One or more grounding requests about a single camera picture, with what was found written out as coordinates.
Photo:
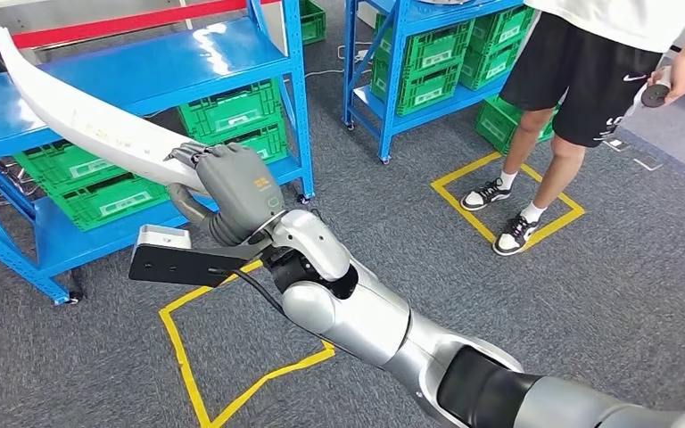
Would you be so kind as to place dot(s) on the blue metal shelf rack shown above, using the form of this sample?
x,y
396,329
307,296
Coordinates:
x,y
141,65
391,118

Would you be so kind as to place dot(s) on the red barrier belt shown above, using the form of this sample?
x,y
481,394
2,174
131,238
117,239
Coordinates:
x,y
112,25

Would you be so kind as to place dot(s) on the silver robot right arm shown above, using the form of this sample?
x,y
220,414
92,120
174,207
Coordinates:
x,y
366,319

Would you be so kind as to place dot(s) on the person's left hand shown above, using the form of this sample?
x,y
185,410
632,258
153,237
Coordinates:
x,y
682,77

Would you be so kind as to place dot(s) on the open green plastic crate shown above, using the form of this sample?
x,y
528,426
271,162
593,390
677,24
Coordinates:
x,y
496,127

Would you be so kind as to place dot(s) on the white power strip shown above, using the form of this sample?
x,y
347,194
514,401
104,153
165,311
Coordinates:
x,y
363,56

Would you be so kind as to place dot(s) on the black and white controller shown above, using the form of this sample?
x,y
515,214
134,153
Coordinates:
x,y
654,96

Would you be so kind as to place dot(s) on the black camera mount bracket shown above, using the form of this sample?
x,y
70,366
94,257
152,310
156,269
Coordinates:
x,y
183,266

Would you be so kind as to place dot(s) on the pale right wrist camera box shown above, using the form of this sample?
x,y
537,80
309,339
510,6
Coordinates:
x,y
162,235

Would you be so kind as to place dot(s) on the long white curved panel part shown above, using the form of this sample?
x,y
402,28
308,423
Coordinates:
x,y
82,121

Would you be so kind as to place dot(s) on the chrome stool base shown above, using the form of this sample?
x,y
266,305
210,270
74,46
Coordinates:
x,y
11,174

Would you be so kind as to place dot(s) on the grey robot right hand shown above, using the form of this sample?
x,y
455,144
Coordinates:
x,y
239,183

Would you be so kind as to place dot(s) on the person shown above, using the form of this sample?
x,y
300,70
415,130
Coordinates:
x,y
585,65

